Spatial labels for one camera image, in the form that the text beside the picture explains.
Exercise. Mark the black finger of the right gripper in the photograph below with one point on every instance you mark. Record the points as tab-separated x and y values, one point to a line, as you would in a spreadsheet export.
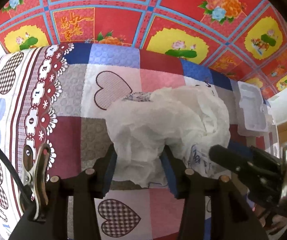
241	159

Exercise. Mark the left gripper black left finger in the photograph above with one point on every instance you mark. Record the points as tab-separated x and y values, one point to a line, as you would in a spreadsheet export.
91	184

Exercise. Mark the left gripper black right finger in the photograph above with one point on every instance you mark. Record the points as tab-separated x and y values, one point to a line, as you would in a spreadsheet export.
184	183

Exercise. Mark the white tissue paper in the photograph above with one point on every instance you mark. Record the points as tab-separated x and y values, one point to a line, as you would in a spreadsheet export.
189	120

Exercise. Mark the person's right hand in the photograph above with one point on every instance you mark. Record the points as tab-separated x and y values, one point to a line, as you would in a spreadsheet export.
274	225

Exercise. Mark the white plastic blister tray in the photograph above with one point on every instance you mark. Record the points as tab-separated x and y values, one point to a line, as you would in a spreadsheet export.
252	113

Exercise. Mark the left metal spring clamp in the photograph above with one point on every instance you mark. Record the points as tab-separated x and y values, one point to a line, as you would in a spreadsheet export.
34	181

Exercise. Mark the patchwork heart bed sheet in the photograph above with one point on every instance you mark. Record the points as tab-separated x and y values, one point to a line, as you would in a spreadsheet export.
59	96

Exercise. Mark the red floral wall cloth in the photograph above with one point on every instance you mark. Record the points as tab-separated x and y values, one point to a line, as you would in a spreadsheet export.
242	39

